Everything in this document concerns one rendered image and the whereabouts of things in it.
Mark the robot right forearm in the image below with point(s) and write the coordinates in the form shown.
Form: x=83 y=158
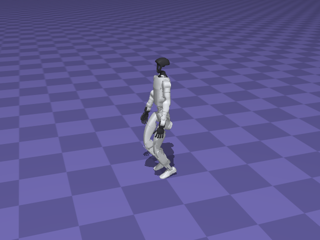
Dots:
x=150 y=102

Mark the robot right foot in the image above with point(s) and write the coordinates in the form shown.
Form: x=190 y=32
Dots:
x=159 y=165

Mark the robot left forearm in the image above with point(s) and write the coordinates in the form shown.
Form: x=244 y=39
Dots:
x=164 y=113

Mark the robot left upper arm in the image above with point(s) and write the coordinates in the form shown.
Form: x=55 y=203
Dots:
x=166 y=85

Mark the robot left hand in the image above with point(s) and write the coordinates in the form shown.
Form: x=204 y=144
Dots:
x=160 y=131

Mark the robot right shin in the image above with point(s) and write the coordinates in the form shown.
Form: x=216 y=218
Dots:
x=150 y=150

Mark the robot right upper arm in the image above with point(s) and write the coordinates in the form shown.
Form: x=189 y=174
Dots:
x=152 y=92

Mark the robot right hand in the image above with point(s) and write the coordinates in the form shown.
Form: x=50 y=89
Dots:
x=144 y=116

